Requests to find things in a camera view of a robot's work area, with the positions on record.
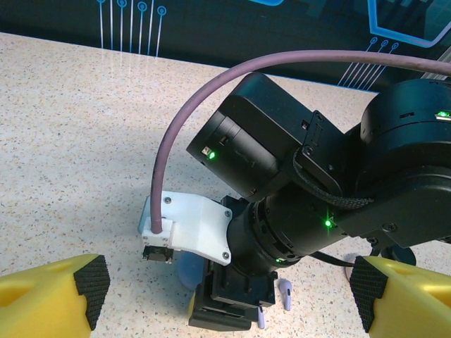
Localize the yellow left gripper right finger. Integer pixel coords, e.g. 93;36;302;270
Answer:
349;255;451;338

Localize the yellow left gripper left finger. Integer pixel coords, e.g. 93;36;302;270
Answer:
0;253;112;338

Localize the black earbud charging case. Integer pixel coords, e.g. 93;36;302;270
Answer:
382;245;417;267

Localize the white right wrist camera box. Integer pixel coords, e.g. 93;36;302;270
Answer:
137;189;233;265

